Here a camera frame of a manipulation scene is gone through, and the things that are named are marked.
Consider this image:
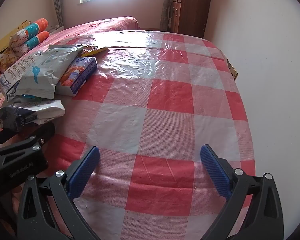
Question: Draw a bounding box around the cardboard piece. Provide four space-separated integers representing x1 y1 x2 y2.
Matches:
226 59 238 80

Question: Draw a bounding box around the brown wooden cabinet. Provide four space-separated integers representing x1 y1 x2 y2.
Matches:
170 0 212 38

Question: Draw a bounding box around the hanging patterned cloth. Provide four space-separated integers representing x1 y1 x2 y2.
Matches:
160 0 173 32

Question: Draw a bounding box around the striped curtain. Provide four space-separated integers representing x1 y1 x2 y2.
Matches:
51 0 65 28

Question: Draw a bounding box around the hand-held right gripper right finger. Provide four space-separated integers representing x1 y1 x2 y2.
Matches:
200 144 284 240

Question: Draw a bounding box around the blue orange tissue packet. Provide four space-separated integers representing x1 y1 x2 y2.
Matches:
55 56 98 97

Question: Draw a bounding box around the yellow snack wrapper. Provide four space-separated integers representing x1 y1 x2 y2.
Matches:
76 44 109 57

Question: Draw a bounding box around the red bed cover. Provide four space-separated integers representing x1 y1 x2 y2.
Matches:
0 16 140 130

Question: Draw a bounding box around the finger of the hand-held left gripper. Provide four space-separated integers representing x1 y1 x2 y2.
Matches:
0 131 15 152
14 123 56 154

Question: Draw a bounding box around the red white checked tablecloth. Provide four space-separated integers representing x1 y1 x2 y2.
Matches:
11 30 256 240

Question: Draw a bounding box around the white blue plastic bag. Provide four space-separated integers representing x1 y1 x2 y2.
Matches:
0 99 65 132

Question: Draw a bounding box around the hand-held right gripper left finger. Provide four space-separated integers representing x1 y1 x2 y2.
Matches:
16 145 100 240

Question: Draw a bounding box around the white foil pouch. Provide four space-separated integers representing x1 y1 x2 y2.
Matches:
16 47 84 99

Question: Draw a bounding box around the yellow floral pillow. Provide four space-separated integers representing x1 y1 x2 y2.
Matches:
0 47 24 67

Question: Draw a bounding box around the grey flat packet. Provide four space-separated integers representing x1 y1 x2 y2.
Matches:
49 44 77 50

